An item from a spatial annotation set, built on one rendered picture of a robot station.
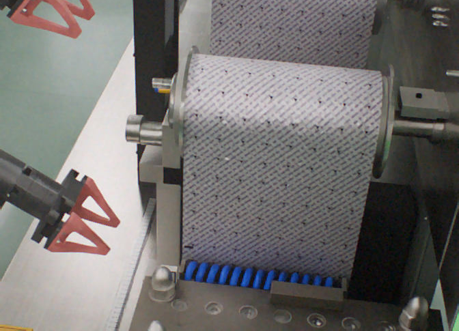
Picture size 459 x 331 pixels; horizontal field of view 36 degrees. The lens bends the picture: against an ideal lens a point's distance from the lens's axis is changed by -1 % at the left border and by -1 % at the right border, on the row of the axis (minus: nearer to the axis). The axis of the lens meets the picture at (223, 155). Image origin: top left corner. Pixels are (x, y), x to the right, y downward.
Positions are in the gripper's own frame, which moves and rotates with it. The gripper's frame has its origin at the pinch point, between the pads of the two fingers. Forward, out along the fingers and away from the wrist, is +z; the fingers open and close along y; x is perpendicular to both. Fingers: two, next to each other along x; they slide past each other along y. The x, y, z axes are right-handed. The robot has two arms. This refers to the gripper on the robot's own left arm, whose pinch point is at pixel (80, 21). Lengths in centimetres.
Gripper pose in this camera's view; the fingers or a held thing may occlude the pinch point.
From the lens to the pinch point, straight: 92.3
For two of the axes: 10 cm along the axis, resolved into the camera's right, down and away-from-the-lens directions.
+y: -1.2, 5.4, -8.3
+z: 7.3, 6.2, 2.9
